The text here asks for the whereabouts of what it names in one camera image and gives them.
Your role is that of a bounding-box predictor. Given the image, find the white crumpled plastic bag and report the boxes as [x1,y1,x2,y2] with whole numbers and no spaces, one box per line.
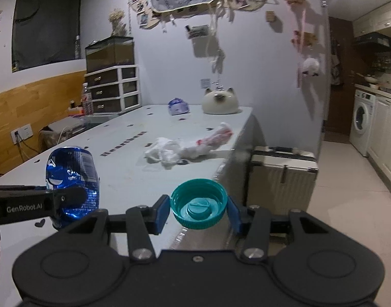
[144,137,200,167]

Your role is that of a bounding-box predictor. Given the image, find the pink white plastic bag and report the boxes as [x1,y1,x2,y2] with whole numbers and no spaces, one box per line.
[196,123,233,155]

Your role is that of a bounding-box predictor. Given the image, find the wall power outlet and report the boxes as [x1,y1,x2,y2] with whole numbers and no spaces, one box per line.
[10,124,33,144]

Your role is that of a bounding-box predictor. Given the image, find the dried flower bouquet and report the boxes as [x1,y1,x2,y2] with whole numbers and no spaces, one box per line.
[108,8,127,37]

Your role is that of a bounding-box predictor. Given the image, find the black range hood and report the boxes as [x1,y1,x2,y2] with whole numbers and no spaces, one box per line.
[354,32,391,52]

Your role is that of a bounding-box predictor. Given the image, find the white washing machine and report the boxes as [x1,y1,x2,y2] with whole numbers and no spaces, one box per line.
[350,90,376,157]

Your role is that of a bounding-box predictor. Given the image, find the glass tank on cabinet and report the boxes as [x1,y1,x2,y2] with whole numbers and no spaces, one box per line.
[85,35,135,73]

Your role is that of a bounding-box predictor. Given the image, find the white cat-shaped ceramic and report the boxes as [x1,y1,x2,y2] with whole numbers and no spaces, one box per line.
[202,87,239,115]

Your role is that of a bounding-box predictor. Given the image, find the white drawer cabinet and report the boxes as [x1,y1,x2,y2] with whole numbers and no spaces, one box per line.
[84,64,141,115]

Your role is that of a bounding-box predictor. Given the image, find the white kitchen cabinets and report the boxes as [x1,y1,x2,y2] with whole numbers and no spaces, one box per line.
[353,2,391,187]

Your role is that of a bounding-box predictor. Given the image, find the white plush wall toy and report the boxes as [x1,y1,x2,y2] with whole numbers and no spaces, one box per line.
[301,58,320,77]

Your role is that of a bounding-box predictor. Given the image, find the wall pocket organizer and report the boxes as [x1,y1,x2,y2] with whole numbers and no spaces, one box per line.
[185,25,216,58]

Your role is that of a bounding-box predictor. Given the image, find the teal bottle cap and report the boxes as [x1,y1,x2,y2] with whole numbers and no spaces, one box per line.
[170,179,228,230]

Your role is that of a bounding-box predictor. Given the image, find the blue white tissue pack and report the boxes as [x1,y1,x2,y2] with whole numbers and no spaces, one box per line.
[168,98,190,116]

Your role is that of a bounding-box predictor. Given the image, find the grey box beside table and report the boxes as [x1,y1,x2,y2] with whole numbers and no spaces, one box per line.
[38,116,94,152]

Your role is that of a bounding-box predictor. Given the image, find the dark window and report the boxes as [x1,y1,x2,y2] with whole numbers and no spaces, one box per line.
[12,0,81,72]

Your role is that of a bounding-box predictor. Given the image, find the crushed blue can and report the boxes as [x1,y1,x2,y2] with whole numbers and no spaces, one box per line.
[46,146,100,229]

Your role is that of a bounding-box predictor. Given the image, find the water bottle red label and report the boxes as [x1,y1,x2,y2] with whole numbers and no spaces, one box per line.
[81,82,93,116]

